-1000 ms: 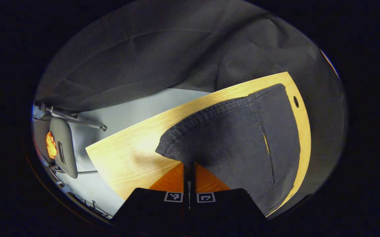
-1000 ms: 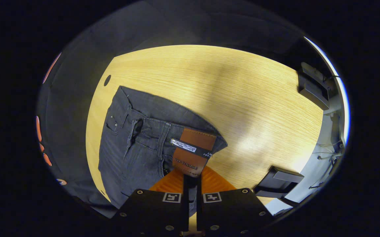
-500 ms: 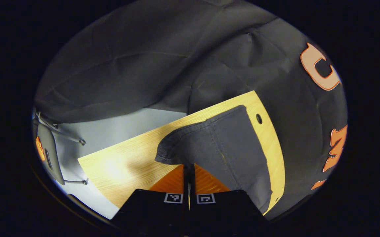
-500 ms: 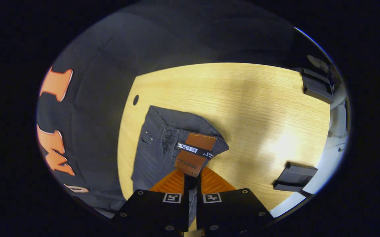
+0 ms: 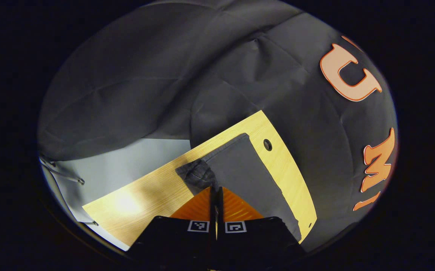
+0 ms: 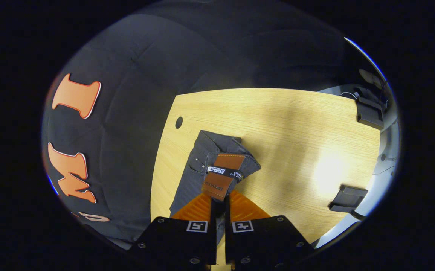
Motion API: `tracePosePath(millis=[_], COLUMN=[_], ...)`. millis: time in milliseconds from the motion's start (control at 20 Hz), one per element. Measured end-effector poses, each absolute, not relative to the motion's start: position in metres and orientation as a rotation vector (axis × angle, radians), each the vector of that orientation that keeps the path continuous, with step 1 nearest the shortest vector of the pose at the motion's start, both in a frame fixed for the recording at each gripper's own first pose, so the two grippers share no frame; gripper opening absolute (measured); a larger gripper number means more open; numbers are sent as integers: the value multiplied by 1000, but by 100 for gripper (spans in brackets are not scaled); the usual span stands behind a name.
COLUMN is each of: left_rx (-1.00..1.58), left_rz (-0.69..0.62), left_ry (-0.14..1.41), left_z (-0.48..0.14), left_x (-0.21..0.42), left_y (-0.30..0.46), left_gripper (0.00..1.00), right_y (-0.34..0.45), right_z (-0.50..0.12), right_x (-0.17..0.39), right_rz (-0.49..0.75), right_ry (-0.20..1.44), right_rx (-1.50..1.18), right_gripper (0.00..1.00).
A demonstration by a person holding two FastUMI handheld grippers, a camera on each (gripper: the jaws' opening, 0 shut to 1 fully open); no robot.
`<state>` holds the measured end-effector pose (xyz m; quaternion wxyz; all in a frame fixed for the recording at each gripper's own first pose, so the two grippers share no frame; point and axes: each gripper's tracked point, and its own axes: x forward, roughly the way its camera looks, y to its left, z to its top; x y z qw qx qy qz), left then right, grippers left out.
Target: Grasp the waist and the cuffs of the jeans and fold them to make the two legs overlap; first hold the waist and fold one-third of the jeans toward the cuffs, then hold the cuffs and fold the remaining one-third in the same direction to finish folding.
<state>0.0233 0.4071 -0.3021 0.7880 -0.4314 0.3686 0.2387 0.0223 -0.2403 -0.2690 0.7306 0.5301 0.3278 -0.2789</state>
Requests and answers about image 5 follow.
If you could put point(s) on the dark grey jeans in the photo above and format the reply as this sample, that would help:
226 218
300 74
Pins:
243 173

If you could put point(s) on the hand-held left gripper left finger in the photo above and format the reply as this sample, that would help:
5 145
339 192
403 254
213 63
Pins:
176 241

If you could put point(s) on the black backdrop cloth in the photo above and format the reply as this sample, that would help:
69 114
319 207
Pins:
164 75

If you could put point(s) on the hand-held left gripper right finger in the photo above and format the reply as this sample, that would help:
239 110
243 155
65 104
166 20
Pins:
255 241

